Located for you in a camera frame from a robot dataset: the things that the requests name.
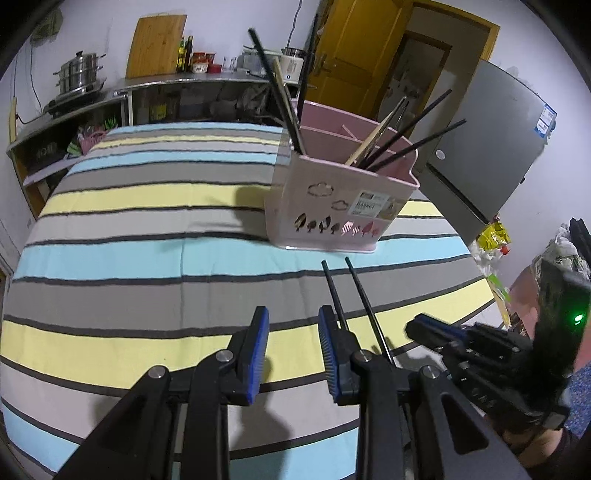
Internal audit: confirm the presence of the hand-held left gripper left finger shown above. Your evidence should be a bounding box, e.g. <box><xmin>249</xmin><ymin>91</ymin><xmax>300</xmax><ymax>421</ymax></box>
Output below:
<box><xmin>55</xmin><ymin>305</ymin><xmax>271</xmax><ymax>480</ymax></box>

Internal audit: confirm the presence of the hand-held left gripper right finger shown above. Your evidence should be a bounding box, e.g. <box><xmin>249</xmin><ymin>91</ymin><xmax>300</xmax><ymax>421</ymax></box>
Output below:
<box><xmin>318</xmin><ymin>305</ymin><xmax>532</xmax><ymax>480</ymax></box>

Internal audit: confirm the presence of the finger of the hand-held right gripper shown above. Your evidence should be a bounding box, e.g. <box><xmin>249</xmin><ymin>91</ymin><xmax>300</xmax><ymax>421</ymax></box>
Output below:
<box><xmin>405</xmin><ymin>318</ymin><xmax>467</xmax><ymax>365</ymax></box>
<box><xmin>416</xmin><ymin>313</ymin><xmax>476</xmax><ymax>339</ymax></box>

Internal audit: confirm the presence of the black chopstick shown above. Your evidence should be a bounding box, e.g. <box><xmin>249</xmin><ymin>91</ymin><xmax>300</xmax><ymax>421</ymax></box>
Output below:
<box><xmin>248</xmin><ymin>28</ymin><xmax>307</xmax><ymax>157</ymax></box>
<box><xmin>321</xmin><ymin>260</ymin><xmax>350</xmax><ymax>332</ymax></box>
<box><xmin>344</xmin><ymin>256</ymin><xmax>397</xmax><ymax>367</ymax></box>
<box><xmin>358</xmin><ymin>88</ymin><xmax>454</xmax><ymax>169</ymax></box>
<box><xmin>297</xmin><ymin>23</ymin><xmax>320</xmax><ymax>112</ymax></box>
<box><xmin>368</xmin><ymin>119</ymin><xmax>468</xmax><ymax>172</ymax></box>

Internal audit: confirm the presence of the pink plastic chopstick basket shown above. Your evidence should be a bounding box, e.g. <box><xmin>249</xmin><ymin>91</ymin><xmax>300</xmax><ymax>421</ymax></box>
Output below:
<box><xmin>263</xmin><ymin>100</ymin><xmax>421</xmax><ymax>254</ymax></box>

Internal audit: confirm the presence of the metal chopstick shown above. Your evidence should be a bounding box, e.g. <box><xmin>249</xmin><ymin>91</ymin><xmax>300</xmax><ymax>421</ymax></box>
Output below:
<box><xmin>376</xmin><ymin>102</ymin><xmax>413</xmax><ymax>158</ymax></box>
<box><xmin>369</xmin><ymin>98</ymin><xmax>411</xmax><ymax>160</ymax></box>

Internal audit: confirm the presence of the person's right forearm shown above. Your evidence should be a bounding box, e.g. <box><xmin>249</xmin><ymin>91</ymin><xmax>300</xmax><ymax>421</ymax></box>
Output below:
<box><xmin>545</xmin><ymin>369</ymin><xmax>591</xmax><ymax>480</ymax></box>

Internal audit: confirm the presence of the person's right hand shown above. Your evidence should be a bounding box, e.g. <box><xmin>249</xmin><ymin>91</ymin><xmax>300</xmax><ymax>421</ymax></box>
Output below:
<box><xmin>503</xmin><ymin>428</ymin><xmax>568</xmax><ymax>466</ymax></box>

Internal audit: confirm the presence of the white plastic bag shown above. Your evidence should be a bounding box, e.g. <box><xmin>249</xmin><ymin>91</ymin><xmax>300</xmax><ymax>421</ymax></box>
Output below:
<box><xmin>468</xmin><ymin>240</ymin><xmax>498</xmax><ymax>278</ymax></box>

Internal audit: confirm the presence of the yellow snack packet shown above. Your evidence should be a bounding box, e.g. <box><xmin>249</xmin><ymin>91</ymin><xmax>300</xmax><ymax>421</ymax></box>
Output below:
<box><xmin>475</xmin><ymin>220</ymin><xmax>513</xmax><ymax>253</ymax></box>

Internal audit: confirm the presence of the striped tablecloth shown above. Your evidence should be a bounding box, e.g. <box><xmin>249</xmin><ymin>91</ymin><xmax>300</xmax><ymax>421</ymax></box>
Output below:
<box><xmin>0</xmin><ymin>121</ymin><xmax>497</xmax><ymax>480</ymax></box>

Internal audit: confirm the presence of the grey refrigerator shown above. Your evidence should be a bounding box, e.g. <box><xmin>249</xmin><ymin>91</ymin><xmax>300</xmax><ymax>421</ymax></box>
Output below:
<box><xmin>418</xmin><ymin>59</ymin><xmax>558</xmax><ymax>224</ymax></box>

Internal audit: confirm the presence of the small pink basket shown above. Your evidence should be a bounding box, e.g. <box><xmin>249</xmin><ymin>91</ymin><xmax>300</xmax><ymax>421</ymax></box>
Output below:
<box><xmin>78</xmin><ymin>129</ymin><xmax>110</xmax><ymax>156</ymax></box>

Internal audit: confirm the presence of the steel counter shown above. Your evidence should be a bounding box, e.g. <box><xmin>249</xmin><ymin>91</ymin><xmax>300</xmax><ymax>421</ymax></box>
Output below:
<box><xmin>113</xmin><ymin>71</ymin><xmax>301</xmax><ymax>127</ymax></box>

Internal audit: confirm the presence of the yellow wooden door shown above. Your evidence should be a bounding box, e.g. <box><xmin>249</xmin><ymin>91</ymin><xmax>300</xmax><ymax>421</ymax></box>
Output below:
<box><xmin>302</xmin><ymin>0</ymin><xmax>502</xmax><ymax>134</ymax></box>

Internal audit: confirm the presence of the grey kitchen appliance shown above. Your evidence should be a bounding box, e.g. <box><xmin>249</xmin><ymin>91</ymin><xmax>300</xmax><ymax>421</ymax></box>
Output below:
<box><xmin>238</xmin><ymin>46</ymin><xmax>279</xmax><ymax>78</ymax></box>

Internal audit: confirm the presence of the wooden shelf unit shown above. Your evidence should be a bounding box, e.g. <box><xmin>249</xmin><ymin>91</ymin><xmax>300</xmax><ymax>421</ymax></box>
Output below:
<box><xmin>6</xmin><ymin>95</ymin><xmax>127</xmax><ymax>220</ymax></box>

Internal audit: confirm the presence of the black stove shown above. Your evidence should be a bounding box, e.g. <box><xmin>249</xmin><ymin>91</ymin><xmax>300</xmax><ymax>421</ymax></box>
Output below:
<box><xmin>44</xmin><ymin>88</ymin><xmax>110</xmax><ymax>116</ymax></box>

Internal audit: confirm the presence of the wooden cutting board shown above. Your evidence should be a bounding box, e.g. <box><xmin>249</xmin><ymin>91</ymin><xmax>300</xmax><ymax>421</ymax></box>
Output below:
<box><xmin>126</xmin><ymin>14</ymin><xmax>188</xmax><ymax>79</ymax></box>

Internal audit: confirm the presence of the steel steamer pot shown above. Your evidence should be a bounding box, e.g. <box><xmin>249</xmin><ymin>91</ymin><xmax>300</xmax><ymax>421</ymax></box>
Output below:
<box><xmin>53</xmin><ymin>51</ymin><xmax>107</xmax><ymax>95</ymax></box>

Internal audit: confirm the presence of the green hanging cloth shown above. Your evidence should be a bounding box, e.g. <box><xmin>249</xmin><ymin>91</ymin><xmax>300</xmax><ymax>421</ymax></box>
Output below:
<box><xmin>30</xmin><ymin>9</ymin><xmax>63</xmax><ymax>44</ymax></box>

